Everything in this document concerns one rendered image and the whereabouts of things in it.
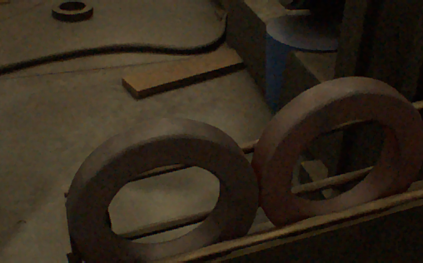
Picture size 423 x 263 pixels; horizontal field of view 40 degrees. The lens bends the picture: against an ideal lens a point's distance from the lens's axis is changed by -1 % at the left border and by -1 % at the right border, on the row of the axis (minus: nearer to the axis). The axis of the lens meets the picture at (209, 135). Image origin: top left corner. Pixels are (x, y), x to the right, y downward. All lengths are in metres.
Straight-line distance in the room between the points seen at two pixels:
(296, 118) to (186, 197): 1.07
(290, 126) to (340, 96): 0.05
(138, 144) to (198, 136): 0.05
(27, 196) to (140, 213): 0.32
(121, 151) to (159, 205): 1.07
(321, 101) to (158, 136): 0.15
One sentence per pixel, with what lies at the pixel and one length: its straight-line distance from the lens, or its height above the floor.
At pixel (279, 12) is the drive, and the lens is 2.14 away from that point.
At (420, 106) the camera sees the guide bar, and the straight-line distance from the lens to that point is 0.71.
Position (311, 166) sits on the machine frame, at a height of 0.07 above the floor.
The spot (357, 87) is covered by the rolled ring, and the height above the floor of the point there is 0.75.
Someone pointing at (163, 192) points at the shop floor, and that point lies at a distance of 1.62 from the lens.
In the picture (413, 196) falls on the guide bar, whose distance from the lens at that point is 0.66.
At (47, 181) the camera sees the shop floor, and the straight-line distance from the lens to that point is 1.70.
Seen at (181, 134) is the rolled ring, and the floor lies 0.73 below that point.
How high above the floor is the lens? 1.01
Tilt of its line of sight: 33 degrees down
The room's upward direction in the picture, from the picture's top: 2 degrees clockwise
